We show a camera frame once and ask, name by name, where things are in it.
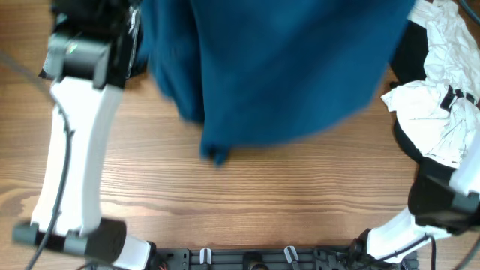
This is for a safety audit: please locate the dark blue polo shirt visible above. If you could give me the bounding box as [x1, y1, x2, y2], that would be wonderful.
[140, 0, 414, 164]

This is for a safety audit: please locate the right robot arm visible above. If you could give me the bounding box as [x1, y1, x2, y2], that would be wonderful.
[366, 135, 479, 263]

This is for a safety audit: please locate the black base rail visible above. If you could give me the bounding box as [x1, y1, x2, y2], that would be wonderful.
[146, 246, 419, 270]

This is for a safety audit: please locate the black folded garment under jeans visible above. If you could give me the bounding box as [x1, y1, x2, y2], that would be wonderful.
[39, 0, 141, 86]

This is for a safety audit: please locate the black garment on right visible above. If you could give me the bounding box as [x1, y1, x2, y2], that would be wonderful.
[388, 22, 479, 164]

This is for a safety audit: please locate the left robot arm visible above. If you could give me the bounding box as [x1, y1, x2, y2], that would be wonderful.
[12, 0, 155, 269]

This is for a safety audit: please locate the white crumpled garment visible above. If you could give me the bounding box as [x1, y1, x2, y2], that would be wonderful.
[382, 1, 479, 168]

